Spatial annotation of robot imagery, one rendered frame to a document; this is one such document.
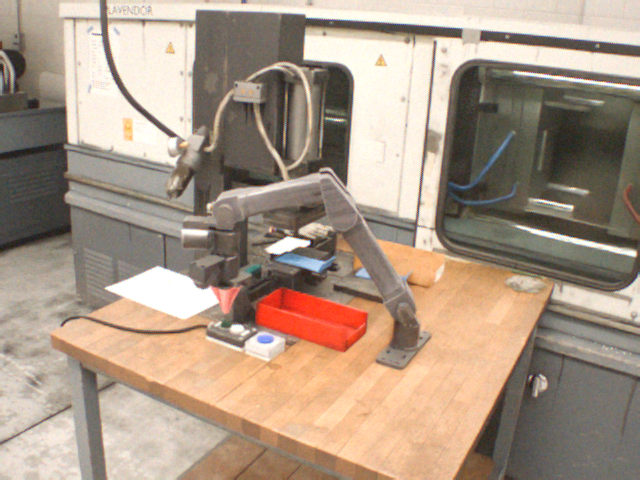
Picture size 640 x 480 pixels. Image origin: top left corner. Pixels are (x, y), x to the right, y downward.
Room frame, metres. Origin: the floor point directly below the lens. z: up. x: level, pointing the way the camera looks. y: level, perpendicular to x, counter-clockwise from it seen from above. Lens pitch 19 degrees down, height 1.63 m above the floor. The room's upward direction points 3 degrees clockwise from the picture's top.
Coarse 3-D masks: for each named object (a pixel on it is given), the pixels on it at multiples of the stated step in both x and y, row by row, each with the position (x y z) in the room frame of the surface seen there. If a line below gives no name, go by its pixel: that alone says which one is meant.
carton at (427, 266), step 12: (384, 240) 1.90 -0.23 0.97; (384, 252) 1.90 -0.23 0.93; (396, 252) 1.88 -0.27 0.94; (408, 252) 1.86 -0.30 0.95; (420, 252) 1.84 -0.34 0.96; (432, 252) 1.83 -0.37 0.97; (360, 264) 1.81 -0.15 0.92; (396, 264) 1.76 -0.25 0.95; (408, 264) 1.74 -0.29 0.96; (420, 264) 1.72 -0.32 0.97; (432, 264) 1.82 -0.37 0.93; (408, 276) 1.74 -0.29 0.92; (420, 276) 1.72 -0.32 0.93; (432, 276) 1.73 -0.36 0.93
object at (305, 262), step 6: (288, 252) 1.70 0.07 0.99; (282, 258) 1.65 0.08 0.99; (288, 258) 1.65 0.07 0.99; (294, 258) 1.66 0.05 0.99; (300, 258) 1.66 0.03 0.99; (306, 258) 1.66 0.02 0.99; (294, 264) 1.61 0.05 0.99; (300, 264) 1.61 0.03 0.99; (306, 264) 1.61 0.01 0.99; (312, 264) 1.62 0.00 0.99; (318, 264) 1.62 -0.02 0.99; (324, 264) 1.57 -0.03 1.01; (330, 264) 1.63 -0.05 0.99; (318, 270) 1.57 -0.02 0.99
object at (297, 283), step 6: (264, 270) 1.59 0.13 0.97; (324, 270) 1.71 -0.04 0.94; (264, 276) 1.59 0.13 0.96; (282, 276) 1.57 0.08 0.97; (300, 276) 1.58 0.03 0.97; (282, 282) 1.56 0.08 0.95; (288, 282) 1.56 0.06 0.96; (294, 282) 1.56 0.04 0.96; (300, 282) 1.59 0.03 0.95; (306, 282) 1.68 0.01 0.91; (312, 282) 1.67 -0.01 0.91; (318, 282) 1.68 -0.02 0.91; (276, 288) 1.57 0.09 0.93; (288, 288) 1.56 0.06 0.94; (294, 288) 1.56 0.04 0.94; (300, 288) 1.59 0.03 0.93
